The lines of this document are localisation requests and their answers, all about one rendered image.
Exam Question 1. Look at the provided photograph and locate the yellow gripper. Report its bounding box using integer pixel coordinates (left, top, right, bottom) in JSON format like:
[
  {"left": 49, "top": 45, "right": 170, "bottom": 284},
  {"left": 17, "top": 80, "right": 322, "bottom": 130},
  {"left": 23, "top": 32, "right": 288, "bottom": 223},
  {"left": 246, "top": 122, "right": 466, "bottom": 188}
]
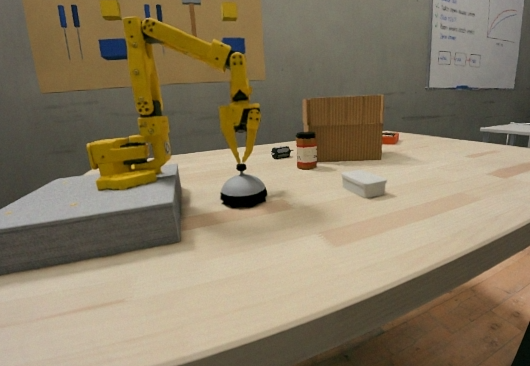
[{"left": 219, "top": 101, "right": 261, "bottom": 164}]

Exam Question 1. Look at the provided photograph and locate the orange jar with black lid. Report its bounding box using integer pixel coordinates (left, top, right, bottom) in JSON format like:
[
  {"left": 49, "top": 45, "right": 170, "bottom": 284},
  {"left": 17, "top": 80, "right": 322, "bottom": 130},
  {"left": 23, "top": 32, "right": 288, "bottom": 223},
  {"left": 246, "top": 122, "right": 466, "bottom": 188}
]
[{"left": 296, "top": 132, "right": 317, "bottom": 170}]

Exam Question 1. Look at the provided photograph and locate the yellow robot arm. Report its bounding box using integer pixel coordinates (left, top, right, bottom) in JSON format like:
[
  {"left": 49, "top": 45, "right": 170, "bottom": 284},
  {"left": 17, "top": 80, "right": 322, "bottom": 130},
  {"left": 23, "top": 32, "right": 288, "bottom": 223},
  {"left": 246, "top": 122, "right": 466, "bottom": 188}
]
[{"left": 90, "top": 16, "right": 252, "bottom": 191}]

